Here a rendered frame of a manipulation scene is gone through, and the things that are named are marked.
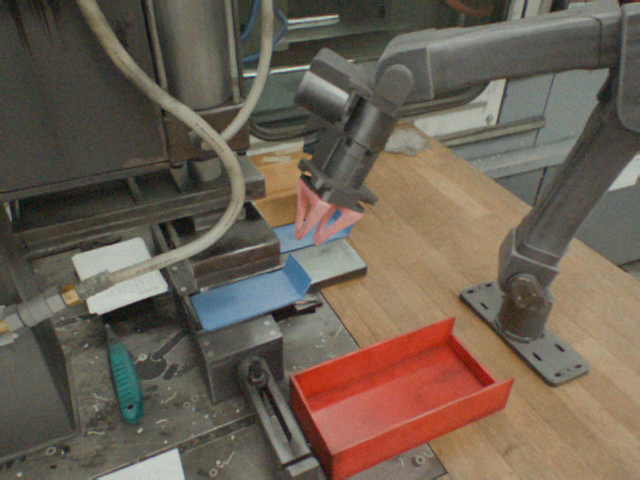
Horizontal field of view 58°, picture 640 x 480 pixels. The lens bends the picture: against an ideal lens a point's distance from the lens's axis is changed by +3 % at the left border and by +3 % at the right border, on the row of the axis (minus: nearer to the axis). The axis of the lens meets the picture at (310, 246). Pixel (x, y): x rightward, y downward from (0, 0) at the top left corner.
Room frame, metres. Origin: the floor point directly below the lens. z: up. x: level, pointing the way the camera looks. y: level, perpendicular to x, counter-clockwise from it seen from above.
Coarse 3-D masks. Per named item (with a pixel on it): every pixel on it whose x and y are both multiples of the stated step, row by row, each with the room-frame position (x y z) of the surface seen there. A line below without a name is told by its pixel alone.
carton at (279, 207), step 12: (264, 168) 0.95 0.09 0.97; (276, 168) 0.96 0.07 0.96; (288, 168) 0.97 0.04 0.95; (276, 180) 0.96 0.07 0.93; (288, 180) 0.97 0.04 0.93; (276, 192) 0.96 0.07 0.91; (288, 192) 0.96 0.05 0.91; (264, 204) 0.83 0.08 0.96; (276, 204) 0.84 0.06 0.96; (288, 204) 0.85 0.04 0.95; (264, 216) 0.83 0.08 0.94; (276, 216) 0.84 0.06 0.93; (288, 216) 0.85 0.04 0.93
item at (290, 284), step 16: (288, 256) 0.62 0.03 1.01; (288, 272) 0.60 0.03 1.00; (304, 272) 0.58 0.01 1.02; (224, 288) 0.58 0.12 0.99; (240, 288) 0.58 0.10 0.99; (256, 288) 0.58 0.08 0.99; (272, 288) 0.58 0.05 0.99; (288, 288) 0.58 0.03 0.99; (304, 288) 0.56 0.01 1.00; (192, 304) 0.55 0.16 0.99; (208, 304) 0.55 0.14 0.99; (224, 304) 0.54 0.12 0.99; (240, 304) 0.54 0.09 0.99; (256, 304) 0.54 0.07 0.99; (272, 304) 0.54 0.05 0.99; (208, 320) 0.51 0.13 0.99; (224, 320) 0.51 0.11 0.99
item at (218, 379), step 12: (180, 300) 0.57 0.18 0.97; (180, 312) 0.59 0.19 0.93; (264, 348) 0.48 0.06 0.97; (276, 348) 0.49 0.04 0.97; (240, 360) 0.47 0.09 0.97; (276, 360) 0.49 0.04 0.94; (204, 372) 0.48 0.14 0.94; (216, 372) 0.46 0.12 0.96; (228, 372) 0.46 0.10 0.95; (276, 372) 0.49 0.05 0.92; (216, 384) 0.45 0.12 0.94; (228, 384) 0.46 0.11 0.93; (216, 396) 0.45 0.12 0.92; (228, 396) 0.46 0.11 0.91
